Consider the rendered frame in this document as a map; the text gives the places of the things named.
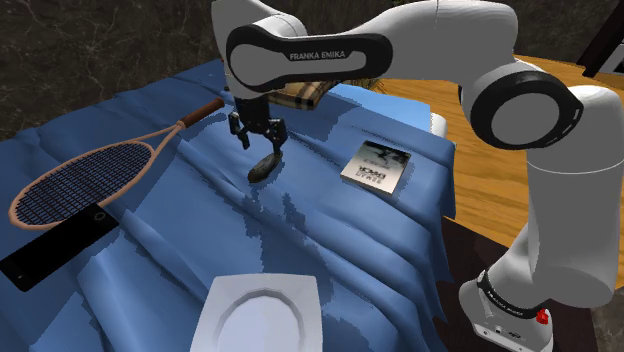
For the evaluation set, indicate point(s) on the white pillow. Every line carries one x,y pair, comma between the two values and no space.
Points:
438,126

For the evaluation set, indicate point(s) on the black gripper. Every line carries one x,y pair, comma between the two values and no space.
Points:
251,114

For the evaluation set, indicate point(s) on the dark oval stone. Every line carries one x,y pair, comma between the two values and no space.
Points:
263,168

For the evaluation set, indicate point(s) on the grey book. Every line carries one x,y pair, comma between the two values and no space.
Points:
376,167

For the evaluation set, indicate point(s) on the tan tennis racket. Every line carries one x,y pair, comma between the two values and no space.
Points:
83,183

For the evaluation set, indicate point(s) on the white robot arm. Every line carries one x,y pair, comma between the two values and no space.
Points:
438,34

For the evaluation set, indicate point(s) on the black flat phone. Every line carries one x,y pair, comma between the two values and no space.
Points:
53,248

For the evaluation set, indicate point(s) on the white square plate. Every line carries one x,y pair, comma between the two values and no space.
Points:
263,317

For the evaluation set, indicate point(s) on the bed with blue cover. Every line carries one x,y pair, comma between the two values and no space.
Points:
292,234

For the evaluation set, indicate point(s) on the light blue pillow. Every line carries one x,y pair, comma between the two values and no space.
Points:
385,105

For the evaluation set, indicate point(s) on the plaid tan cushion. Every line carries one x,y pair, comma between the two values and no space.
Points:
300,95

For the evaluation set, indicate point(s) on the dark robot stand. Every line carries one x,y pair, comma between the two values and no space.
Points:
468,253

